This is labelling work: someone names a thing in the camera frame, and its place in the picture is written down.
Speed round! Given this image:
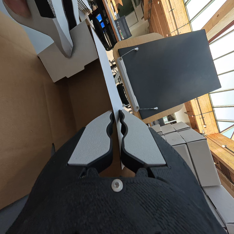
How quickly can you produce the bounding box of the white plastic bar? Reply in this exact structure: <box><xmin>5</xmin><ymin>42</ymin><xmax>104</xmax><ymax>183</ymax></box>
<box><xmin>117</xmin><ymin>56</ymin><xmax>140</xmax><ymax>112</ymax></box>

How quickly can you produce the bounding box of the blue-lit monitor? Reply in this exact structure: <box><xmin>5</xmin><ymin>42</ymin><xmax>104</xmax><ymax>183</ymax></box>
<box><xmin>95</xmin><ymin>14</ymin><xmax>106</xmax><ymax>28</ymax></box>

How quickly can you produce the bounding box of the black mesh office chair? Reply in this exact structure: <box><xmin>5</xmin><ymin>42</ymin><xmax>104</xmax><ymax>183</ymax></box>
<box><xmin>117</xmin><ymin>84</ymin><xmax>130</xmax><ymax>108</ymax></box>

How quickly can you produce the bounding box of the dark display screen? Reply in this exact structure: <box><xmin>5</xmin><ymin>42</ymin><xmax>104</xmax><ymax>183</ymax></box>
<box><xmin>114</xmin><ymin>15</ymin><xmax>132</xmax><ymax>42</ymax></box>

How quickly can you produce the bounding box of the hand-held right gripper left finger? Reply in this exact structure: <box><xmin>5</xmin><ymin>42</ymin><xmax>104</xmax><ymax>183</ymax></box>
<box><xmin>68</xmin><ymin>110</ymin><xmax>115</xmax><ymax>173</ymax></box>

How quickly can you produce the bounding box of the large window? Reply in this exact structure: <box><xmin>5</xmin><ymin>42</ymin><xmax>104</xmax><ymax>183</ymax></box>
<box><xmin>184</xmin><ymin>0</ymin><xmax>234</xmax><ymax>138</ymax></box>

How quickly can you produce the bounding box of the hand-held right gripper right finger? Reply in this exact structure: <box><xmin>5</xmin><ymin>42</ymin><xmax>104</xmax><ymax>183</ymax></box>
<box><xmin>118</xmin><ymin>109</ymin><xmax>167</xmax><ymax>174</ymax></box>

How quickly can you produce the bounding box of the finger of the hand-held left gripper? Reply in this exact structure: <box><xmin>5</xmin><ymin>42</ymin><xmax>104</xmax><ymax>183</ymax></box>
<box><xmin>55</xmin><ymin>0</ymin><xmax>80</xmax><ymax>37</ymax></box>
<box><xmin>26</xmin><ymin>0</ymin><xmax>74</xmax><ymax>59</ymax></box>

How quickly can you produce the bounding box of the thin cord with white peg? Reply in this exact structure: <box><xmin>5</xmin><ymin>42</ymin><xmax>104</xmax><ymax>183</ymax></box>
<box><xmin>120</xmin><ymin>47</ymin><xmax>139</xmax><ymax>58</ymax></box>
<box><xmin>137</xmin><ymin>106</ymin><xmax>159</xmax><ymax>111</ymax></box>

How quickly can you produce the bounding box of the wooden partition board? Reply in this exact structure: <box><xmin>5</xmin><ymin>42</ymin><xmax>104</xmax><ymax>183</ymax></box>
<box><xmin>113</xmin><ymin>33</ymin><xmax>185</xmax><ymax>125</ymax></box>

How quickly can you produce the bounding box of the stack of flat cardboard sheets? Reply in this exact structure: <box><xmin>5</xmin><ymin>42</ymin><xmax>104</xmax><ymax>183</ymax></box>
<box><xmin>78</xmin><ymin>0</ymin><xmax>93</xmax><ymax>13</ymax></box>

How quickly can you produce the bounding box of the stack of white folded boxes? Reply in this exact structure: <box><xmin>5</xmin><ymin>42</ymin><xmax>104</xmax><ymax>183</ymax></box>
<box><xmin>148</xmin><ymin>121</ymin><xmax>234</xmax><ymax>234</ymax></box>

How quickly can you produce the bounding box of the wooden window ledge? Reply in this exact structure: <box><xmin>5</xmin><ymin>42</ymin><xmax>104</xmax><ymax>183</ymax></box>
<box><xmin>206</xmin><ymin>133</ymin><xmax>234</xmax><ymax>183</ymax></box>

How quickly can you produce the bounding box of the white cardboard box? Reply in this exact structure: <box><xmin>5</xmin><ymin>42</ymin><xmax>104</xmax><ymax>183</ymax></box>
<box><xmin>0</xmin><ymin>11</ymin><xmax>128</xmax><ymax>210</ymax></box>

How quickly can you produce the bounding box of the black felt panel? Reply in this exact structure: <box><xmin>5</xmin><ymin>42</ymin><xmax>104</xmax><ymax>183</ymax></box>
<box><xmin>117</xmin><ymin>29</ymin><xmax>222</xmax><ymax>119</ymax></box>

